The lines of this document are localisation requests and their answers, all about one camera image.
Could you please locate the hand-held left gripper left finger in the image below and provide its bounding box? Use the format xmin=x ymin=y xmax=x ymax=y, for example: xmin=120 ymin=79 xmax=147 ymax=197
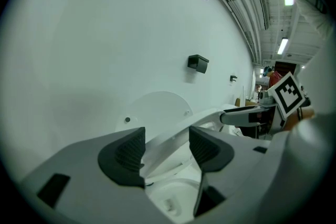
xmin=19 ymin=126 xmax=170 ymax=224

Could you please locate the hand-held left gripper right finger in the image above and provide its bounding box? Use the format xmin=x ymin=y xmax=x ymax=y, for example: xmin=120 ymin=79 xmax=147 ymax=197
xmin=188 ymin=126 xmax=272 ymax=218

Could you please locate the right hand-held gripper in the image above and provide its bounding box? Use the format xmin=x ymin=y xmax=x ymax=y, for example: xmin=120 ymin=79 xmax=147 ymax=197
xmin=219 ymin=71 xmax=312 ymax=135

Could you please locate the white toilet seat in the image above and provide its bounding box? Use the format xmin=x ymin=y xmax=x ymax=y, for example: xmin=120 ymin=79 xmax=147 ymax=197
xmin=143 ymin=106 xmax=228 ymax=178

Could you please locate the person's right forearm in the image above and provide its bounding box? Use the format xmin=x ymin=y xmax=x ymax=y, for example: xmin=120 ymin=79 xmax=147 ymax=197
xmin=285 ymin=107 xmax=316 ymax=131

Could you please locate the white toilet bowl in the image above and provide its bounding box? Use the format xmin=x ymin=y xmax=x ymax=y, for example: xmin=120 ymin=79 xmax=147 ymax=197
xmin=143 ymin=154 xmax=211 ymax=224

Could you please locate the brown cardboard box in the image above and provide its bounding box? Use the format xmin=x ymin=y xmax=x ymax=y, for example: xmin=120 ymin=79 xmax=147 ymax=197
xmin=235 ymin=97 xmax=259 ymax=108

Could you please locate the brown door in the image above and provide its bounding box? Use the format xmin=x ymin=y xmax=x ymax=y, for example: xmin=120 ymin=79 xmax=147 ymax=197
xmin=274 ymin=61 xmax=298 ymax=79

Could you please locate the short ceiling light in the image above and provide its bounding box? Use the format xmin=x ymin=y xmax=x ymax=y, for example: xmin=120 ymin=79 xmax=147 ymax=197
xmin=277 ymin=37 xmax=289 ymax=56

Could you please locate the white ceiling pipe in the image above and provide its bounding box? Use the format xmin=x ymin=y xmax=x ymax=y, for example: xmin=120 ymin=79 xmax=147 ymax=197
xmin=225 ymin=0 xmax=263 ymax=64
xmin=214 ymin=0 xmax=259 ymax=64

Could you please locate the white air conditioner unit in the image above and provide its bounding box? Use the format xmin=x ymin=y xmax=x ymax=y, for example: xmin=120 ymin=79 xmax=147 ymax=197
xmin=245 ymin=0 xmax=270 ymax=31

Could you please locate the person's light grey shirt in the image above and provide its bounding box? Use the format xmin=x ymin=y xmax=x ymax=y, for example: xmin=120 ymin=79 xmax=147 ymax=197
xmin=278 ymin=0 xmax=334 ymax=40

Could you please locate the black wall paper holder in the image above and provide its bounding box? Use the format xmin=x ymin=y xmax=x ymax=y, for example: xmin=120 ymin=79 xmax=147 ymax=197
xmin=187 ymin=54 xmax=210 ymax=74

